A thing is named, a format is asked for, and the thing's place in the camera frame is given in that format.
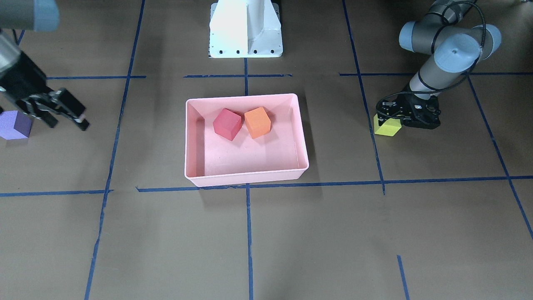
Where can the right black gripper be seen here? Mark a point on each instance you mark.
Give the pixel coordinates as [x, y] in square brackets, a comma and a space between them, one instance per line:
[23, 79]

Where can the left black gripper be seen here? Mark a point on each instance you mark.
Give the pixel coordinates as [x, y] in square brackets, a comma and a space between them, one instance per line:
[388, 111]

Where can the yellow foam block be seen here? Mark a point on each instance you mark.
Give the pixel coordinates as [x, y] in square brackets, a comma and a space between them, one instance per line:
[389, 127]

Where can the purple foam block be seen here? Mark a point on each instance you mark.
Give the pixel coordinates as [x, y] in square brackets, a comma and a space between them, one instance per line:
[15, 125]

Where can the orange foam block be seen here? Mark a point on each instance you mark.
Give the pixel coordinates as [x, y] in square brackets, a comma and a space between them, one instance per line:
[257, 122]

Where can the red foam block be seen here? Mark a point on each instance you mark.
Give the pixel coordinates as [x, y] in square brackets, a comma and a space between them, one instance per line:
[227, 124]

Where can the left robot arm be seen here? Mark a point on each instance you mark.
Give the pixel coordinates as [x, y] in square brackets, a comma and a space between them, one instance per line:
[455, 35]

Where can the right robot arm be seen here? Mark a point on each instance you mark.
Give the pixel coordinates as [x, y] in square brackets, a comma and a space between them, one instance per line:
[17, 16]

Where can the pink plastic bin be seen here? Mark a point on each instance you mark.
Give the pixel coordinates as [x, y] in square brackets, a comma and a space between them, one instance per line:
[212, 160]

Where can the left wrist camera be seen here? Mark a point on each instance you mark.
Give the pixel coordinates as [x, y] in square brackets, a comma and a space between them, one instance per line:
[425, 116]

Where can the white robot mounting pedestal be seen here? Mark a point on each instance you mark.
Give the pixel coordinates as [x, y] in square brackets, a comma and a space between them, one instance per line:
[245, 29]

